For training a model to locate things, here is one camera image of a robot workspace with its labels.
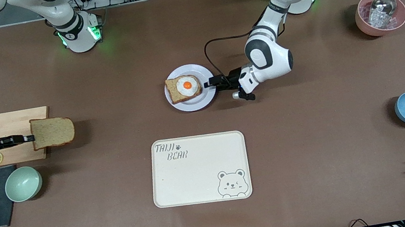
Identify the white round plate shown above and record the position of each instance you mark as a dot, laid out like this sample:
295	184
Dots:
200	102

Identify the pink bowl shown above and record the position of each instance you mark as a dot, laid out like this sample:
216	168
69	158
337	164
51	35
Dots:
365	26

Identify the pale green bowl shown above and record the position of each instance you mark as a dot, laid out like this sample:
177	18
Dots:
23	184

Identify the fried egg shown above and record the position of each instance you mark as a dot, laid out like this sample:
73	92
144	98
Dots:
182	90

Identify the cream bear print tray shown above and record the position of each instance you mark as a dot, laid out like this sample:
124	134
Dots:
196	172

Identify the wooden cutting board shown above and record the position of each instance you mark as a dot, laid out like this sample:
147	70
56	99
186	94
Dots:
15	124

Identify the plain brown bread slice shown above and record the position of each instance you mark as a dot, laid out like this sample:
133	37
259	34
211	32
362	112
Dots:
53	132

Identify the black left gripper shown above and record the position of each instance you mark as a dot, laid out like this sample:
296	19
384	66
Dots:
230	79

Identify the clear ice cubes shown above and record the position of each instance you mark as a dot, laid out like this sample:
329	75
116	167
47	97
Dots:
376	20

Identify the metal scoop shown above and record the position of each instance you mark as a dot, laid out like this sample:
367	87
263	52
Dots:
384	5

